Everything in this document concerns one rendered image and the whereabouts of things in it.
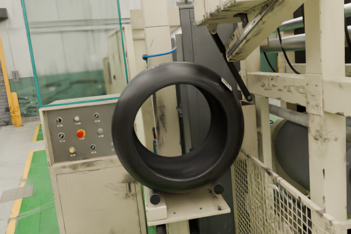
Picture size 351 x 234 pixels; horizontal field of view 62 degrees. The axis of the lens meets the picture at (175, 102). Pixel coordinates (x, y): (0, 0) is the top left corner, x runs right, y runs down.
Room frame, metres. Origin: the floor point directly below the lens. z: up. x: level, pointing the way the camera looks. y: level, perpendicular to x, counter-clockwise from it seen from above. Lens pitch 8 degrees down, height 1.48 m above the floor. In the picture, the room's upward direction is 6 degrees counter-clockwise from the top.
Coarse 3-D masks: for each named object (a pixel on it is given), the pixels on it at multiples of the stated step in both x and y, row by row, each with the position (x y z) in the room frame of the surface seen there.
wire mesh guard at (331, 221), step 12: (252, 156) 1.29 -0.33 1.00; (240, 168) 1.46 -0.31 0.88; (252, 168) 1.30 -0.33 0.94; (264, 168) 1.15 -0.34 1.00; (252, 180) 1.31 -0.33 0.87; (276, 180) 1.04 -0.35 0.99; (240, 192) 1.49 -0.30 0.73; (300, 192) 0.91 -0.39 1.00; (264, 204) 1.19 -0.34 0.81; (276, 204) 1.07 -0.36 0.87; (312, 204) 0.83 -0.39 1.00; (240, 216) 1.52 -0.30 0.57; (264, 216) 1.19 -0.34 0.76; (276, 216) 1.08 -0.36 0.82; (288, 216) 0.98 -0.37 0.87; (312, 216) 0.83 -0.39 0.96; (324, 216) 0.76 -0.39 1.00; (240, 228) 1.54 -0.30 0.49; (288, 228) 0.98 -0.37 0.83; (312, 228) 0.83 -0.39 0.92; (324, 228) 0.77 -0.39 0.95; (336, 228) 0.72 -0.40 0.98
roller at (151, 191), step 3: (150, 189) 1.23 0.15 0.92; (150, 192) 1.20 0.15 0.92; (153, 192) 1.19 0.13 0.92; (156, 192) 1.19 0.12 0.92; (150, 195) 1.17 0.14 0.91; (153, 195) 1.16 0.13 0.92; (156, 195) 1.16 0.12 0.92; (159, 195) 1.18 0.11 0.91; (150, 198) 1.16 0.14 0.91; (153, 198) 1.16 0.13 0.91; (156, 198) 1.16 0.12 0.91; (159, 198) 1.16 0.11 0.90; (150, 201) 1.16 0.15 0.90; (153, 201) 1.16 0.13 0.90; (156, 201) 1.16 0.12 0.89; (159, 201) 1.16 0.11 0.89; (153, 204) 1.16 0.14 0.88; (156, 204) 1.16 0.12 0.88
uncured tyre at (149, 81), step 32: (160, 64) 1.22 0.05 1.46; (192, 64) 1.21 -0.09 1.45; (128, 96) 1.15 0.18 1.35; (224, 96) 1.18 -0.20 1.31; (128, 128) 1.13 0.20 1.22; (224, 128) 1.43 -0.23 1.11; (128, 160) 1.13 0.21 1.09; (160, 160) 1.42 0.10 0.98; (192, 160) 1.44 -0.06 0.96; (224, 160) 1.18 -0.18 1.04
